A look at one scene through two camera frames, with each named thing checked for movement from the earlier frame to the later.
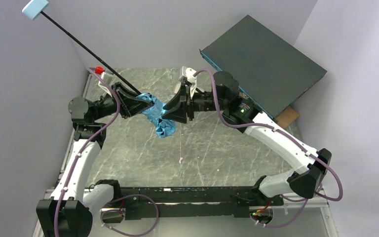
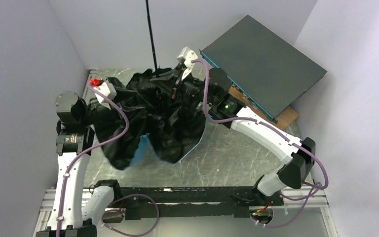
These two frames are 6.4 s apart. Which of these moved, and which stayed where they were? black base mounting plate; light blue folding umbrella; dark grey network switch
Moved: light blue folding umbrella
Stayed: dark grey network switch; black base mounting plate
